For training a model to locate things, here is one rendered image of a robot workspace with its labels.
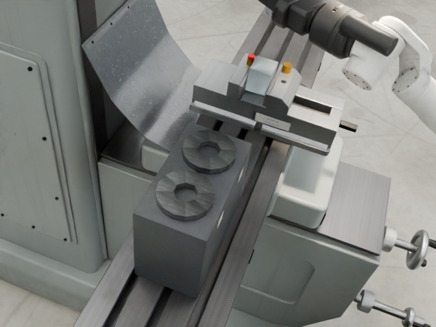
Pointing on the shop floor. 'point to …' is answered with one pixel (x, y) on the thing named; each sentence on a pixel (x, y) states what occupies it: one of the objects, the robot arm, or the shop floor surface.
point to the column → (53, 129)
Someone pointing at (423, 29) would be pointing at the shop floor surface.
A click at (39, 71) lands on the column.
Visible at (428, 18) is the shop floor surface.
